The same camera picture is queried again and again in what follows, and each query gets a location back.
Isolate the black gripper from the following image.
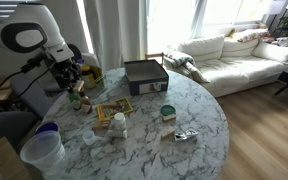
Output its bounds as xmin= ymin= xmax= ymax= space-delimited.
xmin=51 ymin=59 xmax=84 ymax=92

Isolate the small wooden block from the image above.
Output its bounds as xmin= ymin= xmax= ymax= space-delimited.
xmin=73 ymin=80 xmax=85 ymax=94
xmin=161 ymin=113 xmax=178 ymax=122
xmin=159 ymin=127 xmax=177 ymax=141
xmin=91 ymin=120 xmax=111 ymax=131

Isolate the green glass bottle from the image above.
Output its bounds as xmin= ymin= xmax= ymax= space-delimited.
xmin=67 ymin=87 xmax=82 ymax=111

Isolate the white bottle with blue cap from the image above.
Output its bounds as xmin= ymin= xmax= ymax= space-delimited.
xmin=75 ymin=58 xmax=86 ymax=68

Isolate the white pill bottle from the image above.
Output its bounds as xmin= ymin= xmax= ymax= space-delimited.
xmin=110 ymin=112 xmax=128 ymax=132

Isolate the honey jar with yellow lid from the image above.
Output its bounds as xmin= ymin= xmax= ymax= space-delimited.
xmin=80 ymin=65 xmax=97 ymax=90

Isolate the yellow patterned box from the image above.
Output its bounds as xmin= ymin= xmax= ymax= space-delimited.
xmin=95 ymin=97 xmax=135 ymax=121

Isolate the grey upholstered chair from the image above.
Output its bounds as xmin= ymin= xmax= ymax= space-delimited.
xmin=0 ymin=72 xmax=65 ymax=148

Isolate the clear measuring cup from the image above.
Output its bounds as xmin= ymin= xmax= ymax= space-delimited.
xmin=82 ymin=130 xmax=108 ymax=147

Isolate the white curtain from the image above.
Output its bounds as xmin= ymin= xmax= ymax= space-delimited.
xmin=83 ymin=0 xmax=149 ymax=72

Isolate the small white box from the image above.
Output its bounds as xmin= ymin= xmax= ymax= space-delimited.
xmin=107 ymin=128 xmax=129 ymax=139

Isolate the dark blue cardboard box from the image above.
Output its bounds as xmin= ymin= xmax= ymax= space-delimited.
xmin=123 ymin=59 xmax=170 ymax=97

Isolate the wooden chair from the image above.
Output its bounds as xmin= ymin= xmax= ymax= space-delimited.
xmin=144 ymin=52 xmax=165 ymax=66

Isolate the green round lid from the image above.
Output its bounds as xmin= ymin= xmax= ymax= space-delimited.
xmin=159 ymin=104 xmax=177 ymax=117

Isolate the grey white blanket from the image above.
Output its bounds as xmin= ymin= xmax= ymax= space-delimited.
xmin=163 ymin=49 xmax=211 ymax=84

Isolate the silver foil packet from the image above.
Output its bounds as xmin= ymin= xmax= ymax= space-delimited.
xmin=174 ymin=128 xmax=199 ymax=142

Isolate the white sofa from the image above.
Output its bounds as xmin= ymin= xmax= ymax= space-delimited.
xmin=165 ymin=28 xmax=288 ymax=99

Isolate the yellow plush toy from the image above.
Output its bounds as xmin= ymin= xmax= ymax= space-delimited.
xmin=227 ymin=27 xmax=239 ymax=39

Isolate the floral pillow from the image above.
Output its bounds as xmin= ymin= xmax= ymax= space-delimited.
xmin=237 ymin=28 xmax=270 ymax=44

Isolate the potted plant on stand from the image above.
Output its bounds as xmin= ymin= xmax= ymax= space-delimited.
xmin=271 ymin=9 xmax=288 ymax=38

